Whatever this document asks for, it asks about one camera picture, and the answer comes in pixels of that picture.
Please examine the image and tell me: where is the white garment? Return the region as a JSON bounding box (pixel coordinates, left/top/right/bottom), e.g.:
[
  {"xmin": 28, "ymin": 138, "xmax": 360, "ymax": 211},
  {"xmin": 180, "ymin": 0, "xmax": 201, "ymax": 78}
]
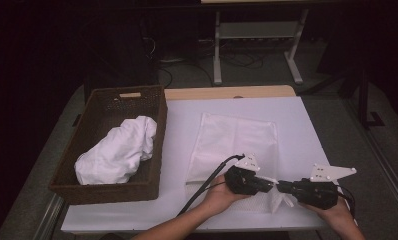
[{"xmin": 74, "ymin": 115, "xmax": 158, "ymax": 186}]

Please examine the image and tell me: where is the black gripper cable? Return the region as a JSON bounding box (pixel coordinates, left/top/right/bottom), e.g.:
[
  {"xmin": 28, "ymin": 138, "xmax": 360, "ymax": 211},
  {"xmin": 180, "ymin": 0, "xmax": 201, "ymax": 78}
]
[
  {"xmin": 336, "ymin": 185, "xmax": 357, "ymax": 219},
  {"xmin": 176, "ymin": 153, "xmax": 246, "ymax": 217}
]

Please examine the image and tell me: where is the white table board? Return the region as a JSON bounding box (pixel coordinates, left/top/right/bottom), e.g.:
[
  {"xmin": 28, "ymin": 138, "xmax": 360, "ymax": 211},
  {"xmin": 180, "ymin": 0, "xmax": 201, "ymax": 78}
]
[{"xmin": 60, "ymin": 96, "xmax": 359, "ymax": 234}]

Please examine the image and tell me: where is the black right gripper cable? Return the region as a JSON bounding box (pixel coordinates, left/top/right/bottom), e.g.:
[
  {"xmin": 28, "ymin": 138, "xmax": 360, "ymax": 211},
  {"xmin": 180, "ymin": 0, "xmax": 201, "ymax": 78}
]
[{"xmin": 336, "ymin": 185, "xmax": 357, "ymax": 219}]

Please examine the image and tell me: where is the white desk frame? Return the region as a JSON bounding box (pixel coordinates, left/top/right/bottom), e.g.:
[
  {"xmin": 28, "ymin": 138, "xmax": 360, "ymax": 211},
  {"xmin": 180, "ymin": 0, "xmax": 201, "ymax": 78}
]
[{"xmin": 212, "ymin": 9, "xmax": 310, "ymax": 86}]

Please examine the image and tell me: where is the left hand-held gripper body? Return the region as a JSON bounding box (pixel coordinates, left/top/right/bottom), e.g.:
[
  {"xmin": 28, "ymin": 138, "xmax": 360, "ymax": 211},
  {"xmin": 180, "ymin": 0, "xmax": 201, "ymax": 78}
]
[{"xmin": 224, "ymin": 152, "xmax": 265, "ymax": 196}]

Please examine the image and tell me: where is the black floor stand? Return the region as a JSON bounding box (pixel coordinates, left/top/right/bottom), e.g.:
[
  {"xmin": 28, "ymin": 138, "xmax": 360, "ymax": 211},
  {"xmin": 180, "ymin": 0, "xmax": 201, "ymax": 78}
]
[{"xmin": 300, "ymin": 66, "xmax": 386, "ymax": 129}]

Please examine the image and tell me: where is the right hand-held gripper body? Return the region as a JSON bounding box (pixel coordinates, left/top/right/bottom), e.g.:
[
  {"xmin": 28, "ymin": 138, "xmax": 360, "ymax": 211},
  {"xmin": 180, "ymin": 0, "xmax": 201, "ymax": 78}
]
[{"xmin": 286, "ymin": 162, "xmax": 358, "ymax": 211}]

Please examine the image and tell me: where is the white mesh laundry bag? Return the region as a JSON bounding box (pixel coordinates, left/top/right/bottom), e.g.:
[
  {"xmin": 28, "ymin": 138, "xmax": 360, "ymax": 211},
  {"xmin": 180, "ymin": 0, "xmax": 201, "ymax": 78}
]
[{"xmin": 185, "ymin": 112, "xmax": 296, "ymax": 215}]

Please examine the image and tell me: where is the brown wicker basket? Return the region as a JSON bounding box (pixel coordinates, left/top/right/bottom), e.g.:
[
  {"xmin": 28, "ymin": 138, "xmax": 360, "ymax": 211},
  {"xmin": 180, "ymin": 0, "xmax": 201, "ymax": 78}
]
[{"xmin": 48, "ymin": 84, "xmax": 169, "ymax": 206}]

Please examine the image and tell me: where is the person's right hand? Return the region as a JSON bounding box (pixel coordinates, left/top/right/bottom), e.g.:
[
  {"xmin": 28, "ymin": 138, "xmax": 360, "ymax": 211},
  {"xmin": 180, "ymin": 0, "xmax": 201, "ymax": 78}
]
[{"xmin": 299, "ymin": 197, "xmax": 357, "ymax": 232}]

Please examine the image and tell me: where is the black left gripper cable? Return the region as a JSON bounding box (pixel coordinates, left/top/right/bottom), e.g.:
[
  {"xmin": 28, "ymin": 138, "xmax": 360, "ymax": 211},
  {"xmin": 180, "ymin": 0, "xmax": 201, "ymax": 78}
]
[{"xmin": 176, "ymin": 153, "xmax": 246, "ymax": 217}]

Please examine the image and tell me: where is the person's left hand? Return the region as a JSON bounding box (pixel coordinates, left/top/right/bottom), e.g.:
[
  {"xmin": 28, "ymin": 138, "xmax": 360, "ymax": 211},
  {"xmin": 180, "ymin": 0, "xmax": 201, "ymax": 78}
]
[{"xmin": 201, "ymin": 173, "xmax": 252, "ymax": 215}]

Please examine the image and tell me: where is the black floor cable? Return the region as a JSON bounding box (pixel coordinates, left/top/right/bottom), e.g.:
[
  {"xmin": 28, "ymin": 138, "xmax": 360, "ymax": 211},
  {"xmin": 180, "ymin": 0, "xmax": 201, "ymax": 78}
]
[{"xmin": 220, "ymin": 49, "xmax": 265, "ymax": 71}]

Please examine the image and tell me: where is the aluminium frame rail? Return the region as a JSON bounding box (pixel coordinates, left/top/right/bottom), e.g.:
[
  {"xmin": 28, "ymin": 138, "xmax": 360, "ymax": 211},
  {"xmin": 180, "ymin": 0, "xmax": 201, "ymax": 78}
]
[
  {"xmin": 33, "ymin": 193, "xmax": 66, "ymax": 240},
  {"xmin": 363, "ymin": 129, "xmax": 398, "ymax": 223}
]

